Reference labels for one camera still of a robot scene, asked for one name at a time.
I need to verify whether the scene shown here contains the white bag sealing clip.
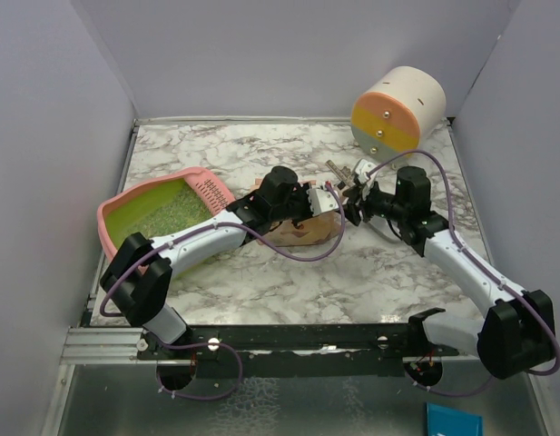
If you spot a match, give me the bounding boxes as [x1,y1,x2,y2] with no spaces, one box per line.
[325,160,355,190]

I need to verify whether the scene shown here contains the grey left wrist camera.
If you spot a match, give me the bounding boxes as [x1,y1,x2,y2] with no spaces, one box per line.
[307,182,340,217]

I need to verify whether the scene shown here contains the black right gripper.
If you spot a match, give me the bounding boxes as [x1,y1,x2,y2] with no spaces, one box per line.
[339,180,408,225]

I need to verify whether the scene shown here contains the aluminium frame profile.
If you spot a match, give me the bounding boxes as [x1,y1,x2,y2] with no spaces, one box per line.
[61,327,142,365]

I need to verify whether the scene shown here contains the round pastel drawer cabinet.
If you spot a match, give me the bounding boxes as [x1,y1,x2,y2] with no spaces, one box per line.
[350,66,447,162]

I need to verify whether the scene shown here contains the peach cat litter bag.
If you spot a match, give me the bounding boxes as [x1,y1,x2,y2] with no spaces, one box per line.
[251,177,347,247]

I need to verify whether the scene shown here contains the green cat litter pile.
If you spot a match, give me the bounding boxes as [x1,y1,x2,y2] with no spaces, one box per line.
[129,186,211,238]

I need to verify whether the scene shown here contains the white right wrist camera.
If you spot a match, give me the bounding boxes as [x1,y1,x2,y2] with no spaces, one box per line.
[352,159,377,188]

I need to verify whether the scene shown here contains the blue card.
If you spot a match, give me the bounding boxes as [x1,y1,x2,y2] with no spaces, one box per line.
[426,403,484,436]

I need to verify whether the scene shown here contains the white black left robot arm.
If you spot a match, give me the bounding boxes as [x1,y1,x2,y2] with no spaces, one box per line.
[101,166,315,359]

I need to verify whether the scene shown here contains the silver metal litter scoop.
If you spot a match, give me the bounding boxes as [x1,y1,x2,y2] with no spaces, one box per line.
[367,216,401,243]

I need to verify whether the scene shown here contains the pink green litter box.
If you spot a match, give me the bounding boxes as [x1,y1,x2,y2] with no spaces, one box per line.
[97,166,235,260]

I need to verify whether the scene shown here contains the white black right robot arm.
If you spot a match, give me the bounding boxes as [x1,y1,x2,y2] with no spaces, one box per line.
[344,159,555,380]

